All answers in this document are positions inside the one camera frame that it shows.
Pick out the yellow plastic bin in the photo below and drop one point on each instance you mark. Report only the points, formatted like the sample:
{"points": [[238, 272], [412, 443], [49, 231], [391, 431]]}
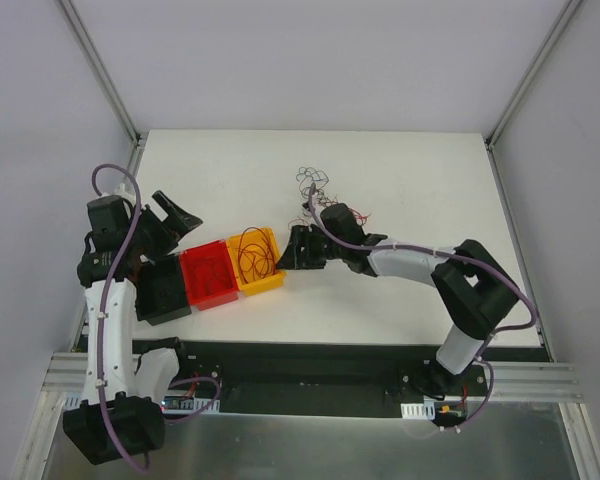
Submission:
{"points": [[253, 255]]}

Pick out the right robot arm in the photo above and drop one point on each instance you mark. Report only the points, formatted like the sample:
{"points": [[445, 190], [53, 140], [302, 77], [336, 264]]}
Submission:
{"points": [[476, 292]]}

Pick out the black plastic bin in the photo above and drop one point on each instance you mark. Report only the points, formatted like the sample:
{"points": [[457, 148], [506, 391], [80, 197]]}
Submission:
{"points": [[161, 292]]}

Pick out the left aluminium frame post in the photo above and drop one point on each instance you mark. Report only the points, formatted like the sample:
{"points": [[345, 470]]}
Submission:
{"points": [[80, 32]]}

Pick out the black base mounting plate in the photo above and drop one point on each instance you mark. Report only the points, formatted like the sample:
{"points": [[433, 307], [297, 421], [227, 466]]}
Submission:
{"points": [[358, 381]]}

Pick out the red plastic bin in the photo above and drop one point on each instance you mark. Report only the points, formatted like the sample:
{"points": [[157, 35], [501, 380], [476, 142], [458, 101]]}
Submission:
{"points": [[208, 276]]}

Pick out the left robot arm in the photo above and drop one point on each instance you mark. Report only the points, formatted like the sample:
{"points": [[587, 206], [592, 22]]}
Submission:
{"points": [[129, 273]]}

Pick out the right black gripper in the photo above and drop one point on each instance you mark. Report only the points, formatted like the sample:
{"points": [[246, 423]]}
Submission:
{"points": [[315, 245]]}

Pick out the aluminium frame post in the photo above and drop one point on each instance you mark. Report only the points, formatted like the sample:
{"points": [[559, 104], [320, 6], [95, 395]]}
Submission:
{"points": [[80, 32], [566, 16]]}

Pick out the aluminium front rail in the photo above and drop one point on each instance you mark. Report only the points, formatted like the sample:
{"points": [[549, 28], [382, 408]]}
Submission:
{"points": [[511, 381]]}

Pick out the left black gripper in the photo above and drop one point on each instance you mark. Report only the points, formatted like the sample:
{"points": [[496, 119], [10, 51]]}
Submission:
{"points": [[156, 240]]}

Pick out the right aluminium frame post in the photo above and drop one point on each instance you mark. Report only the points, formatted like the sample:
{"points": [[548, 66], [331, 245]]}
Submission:
{"points": [[566, 16]]}

